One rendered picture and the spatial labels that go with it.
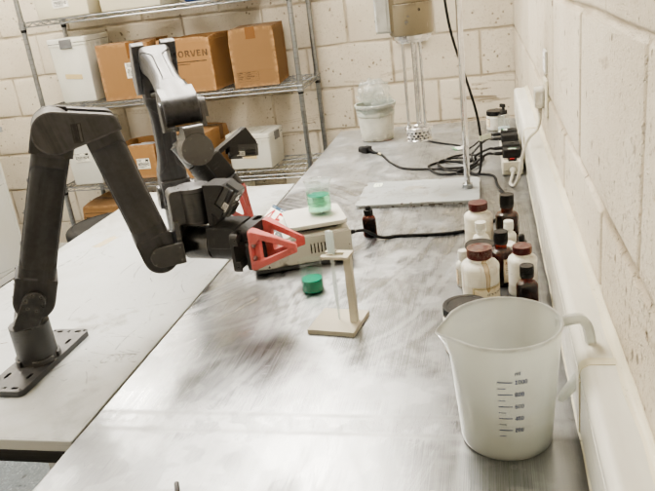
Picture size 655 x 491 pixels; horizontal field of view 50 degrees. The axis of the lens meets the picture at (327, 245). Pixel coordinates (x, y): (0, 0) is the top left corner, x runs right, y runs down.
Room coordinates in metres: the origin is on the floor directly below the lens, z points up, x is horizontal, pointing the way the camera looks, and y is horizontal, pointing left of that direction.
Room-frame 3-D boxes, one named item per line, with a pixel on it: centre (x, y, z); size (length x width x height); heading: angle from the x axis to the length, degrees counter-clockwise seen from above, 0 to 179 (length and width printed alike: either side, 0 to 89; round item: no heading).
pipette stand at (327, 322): (1.03, 0.00, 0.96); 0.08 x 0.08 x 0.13; 67
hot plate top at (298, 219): (1.36, 0.02, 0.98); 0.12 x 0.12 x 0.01; 7
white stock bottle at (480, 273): (1.02, -0.24, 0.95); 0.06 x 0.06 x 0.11
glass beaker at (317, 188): (1.37, 0.00, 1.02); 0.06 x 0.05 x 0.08; 97
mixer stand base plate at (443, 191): (1.70, -0.25, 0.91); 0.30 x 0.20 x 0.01; 76
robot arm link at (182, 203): (1.12, 0.24, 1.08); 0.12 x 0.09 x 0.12; 109
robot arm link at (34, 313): (1.04, 0.48, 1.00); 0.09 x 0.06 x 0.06; 19
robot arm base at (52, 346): (1.03, 0.49, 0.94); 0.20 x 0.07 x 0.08; 166
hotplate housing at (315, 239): (1.36, 0.05, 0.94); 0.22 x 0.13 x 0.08; 97
